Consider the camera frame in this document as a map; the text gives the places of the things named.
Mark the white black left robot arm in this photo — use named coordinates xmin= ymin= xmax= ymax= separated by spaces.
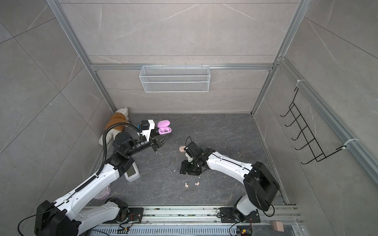
xmin=34 ymin=120 xmax=172 ymax=236

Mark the pink earbud charging case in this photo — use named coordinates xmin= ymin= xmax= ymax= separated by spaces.
xmin=179 ymin=146 xmax=186 ymax=153

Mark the white wire mesh basket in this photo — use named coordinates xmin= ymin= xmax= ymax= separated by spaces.
xmin=139 ymin=65 xmax=211 ymax=93

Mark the purple round container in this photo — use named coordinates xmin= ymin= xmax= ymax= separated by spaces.
xmin=94 ymin=185 xmax=111 ymax=201

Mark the white teddy bear brown hoodie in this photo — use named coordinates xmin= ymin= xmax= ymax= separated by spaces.
xmin=105 ymin=107 xmax=129 ymax=145

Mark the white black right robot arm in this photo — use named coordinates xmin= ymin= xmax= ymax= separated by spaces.
xmin=179 ymin=142 xmax=281 ymax=223

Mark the pink eraser block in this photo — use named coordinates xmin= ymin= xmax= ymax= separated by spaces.
xmin=271 ymin=221 xmax=284 ymax=232

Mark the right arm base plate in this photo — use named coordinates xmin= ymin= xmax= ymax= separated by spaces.
xmin=216 ymin=207 xmax=261 ymax=223

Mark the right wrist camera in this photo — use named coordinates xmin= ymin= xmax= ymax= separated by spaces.
xmin=184 ymin=142 xmax=203 ymax=162

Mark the purple earbud charging case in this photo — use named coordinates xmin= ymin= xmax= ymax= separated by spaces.
xmin=157 ymin=120 xmax=172 ymax=135

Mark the black wire hook rack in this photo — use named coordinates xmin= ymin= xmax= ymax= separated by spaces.
xmin=280 ymin=87 xmax=360 ymax=165

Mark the aluminium rail front frame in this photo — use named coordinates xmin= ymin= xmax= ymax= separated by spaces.
xmin=84 ymin=205 xmax=309 ymax=236

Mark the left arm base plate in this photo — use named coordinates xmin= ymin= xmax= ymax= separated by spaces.
xmin=104 ymin=207 xmax=144 ymax=224

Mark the white digital scale device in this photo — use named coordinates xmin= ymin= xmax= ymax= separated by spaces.
xmin=124 ymin=162 xmax=140 ymax=183

